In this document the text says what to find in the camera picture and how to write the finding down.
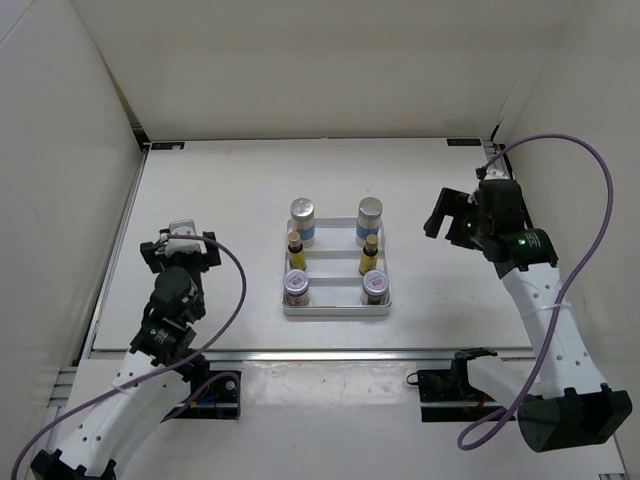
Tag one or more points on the tall white spice jar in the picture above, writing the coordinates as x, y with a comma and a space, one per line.
369, 219
302, 213

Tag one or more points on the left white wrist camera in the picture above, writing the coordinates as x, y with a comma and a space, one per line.
178, 238

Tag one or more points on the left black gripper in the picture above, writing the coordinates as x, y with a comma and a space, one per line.
156, 262

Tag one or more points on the short red-logo jar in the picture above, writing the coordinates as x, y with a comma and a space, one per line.
296, 288
375, 290

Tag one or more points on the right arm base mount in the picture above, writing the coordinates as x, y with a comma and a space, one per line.
475, 384

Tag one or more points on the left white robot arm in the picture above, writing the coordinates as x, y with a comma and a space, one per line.
157, 371

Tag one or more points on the yellow label bottle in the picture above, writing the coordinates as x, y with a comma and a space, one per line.
369, 256
295, 248

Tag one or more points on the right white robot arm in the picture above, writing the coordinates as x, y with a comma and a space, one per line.
565, 402

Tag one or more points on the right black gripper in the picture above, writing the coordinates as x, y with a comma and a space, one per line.
451, 203

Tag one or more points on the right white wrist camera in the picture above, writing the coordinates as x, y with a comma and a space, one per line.
490, 173

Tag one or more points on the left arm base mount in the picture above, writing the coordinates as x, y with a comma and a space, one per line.
212, 395

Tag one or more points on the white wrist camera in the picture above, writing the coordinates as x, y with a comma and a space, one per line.
490, 173
178, 238

